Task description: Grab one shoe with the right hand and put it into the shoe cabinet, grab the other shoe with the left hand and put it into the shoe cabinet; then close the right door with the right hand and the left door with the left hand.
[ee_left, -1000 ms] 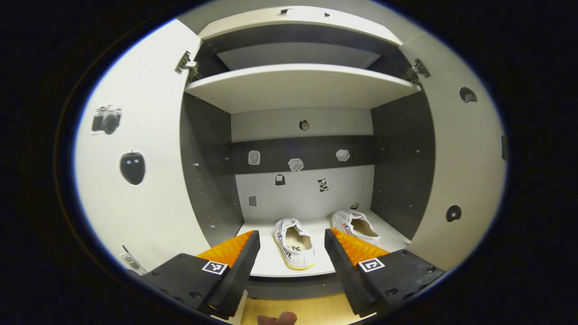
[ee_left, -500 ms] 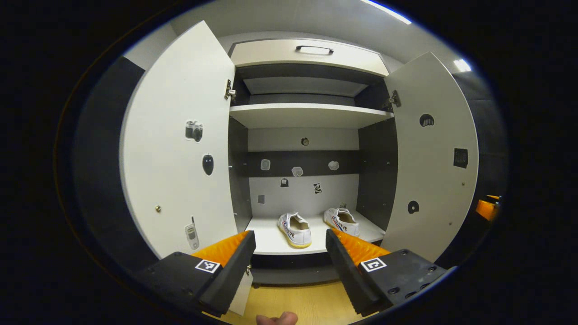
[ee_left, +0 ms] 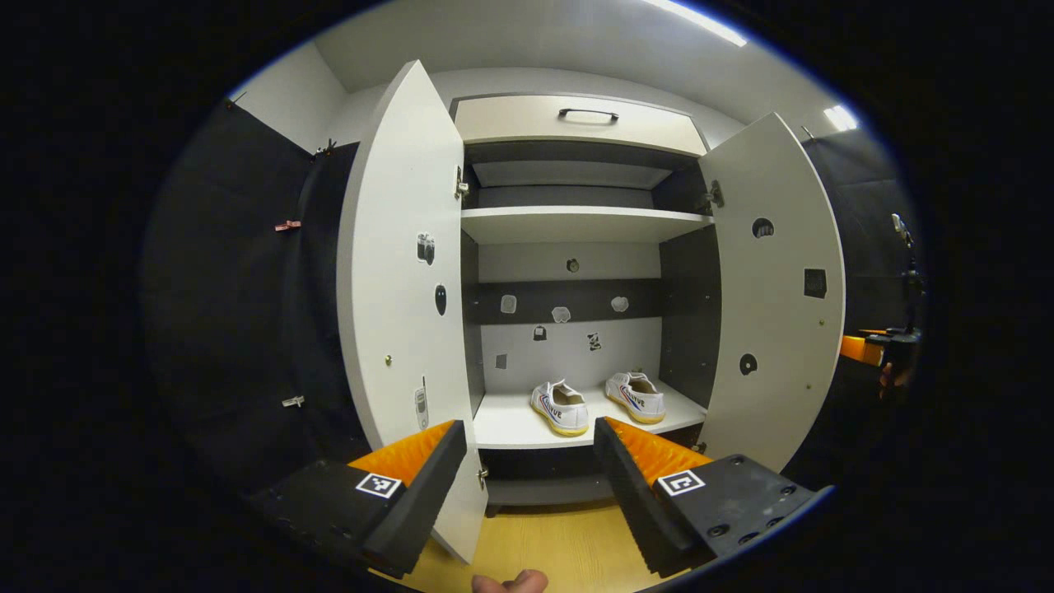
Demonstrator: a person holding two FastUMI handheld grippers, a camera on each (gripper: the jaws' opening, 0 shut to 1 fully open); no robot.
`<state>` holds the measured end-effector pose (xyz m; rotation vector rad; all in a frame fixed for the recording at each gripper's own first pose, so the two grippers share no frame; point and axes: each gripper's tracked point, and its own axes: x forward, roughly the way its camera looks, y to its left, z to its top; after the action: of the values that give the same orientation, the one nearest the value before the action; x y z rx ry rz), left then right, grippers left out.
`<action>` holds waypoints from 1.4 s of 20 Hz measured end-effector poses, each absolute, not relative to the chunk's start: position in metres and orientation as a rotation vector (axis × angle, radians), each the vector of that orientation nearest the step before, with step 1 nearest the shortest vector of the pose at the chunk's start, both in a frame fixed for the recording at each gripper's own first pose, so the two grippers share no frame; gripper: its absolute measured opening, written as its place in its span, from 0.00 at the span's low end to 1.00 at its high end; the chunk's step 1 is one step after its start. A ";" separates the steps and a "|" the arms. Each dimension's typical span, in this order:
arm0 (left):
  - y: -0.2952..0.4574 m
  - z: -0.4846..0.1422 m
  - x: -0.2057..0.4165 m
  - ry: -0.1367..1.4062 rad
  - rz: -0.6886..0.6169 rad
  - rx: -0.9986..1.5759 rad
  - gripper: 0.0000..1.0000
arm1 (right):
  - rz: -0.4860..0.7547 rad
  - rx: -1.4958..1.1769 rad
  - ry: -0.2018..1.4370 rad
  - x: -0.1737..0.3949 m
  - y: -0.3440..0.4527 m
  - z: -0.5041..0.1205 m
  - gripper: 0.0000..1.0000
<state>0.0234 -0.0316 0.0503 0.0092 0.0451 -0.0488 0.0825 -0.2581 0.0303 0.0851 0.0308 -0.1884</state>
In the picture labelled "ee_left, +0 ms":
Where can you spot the small ceiling light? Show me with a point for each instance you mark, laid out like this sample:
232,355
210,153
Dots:
840,117

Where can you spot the dark cloth clip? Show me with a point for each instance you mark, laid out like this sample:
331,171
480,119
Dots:
325,151

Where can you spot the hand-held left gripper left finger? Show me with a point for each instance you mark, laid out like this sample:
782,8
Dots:
424,498

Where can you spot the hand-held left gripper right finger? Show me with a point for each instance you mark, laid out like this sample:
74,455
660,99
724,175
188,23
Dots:
634,502

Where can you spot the white shoe cabinet door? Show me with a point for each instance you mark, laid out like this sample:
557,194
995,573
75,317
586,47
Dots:
774,329
395,288

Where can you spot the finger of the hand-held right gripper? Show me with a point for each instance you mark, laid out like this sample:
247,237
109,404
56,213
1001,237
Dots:
860,347

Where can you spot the white cabinet drawer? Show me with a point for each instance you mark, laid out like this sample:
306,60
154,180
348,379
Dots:
510,119

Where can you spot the red cloth clip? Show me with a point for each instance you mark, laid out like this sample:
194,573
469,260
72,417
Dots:
288,225

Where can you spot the white grey shoe cabinet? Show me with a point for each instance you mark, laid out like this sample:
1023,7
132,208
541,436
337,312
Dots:
527,424

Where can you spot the long ceiling light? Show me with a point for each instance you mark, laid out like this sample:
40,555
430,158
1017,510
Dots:
700,21

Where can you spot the white canvas shoe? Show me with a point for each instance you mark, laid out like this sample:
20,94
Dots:
560,408
636,397

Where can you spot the white cloth clip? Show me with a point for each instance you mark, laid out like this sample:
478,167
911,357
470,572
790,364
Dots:
292,401

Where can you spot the black tripod stand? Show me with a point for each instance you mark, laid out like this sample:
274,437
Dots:
911,280

